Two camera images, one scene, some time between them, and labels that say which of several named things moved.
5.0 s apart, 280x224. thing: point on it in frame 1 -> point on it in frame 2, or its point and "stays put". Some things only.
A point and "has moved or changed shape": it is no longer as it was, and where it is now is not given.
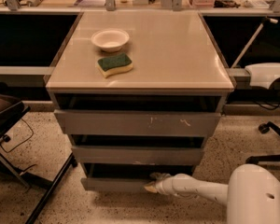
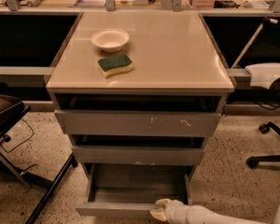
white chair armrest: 263,74 stays put
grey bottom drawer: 126,177 has moved or changed shape
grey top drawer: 138,123 stays put
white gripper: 164,186 -> 175,211
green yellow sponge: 114,64 stays put
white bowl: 110,40 stays put
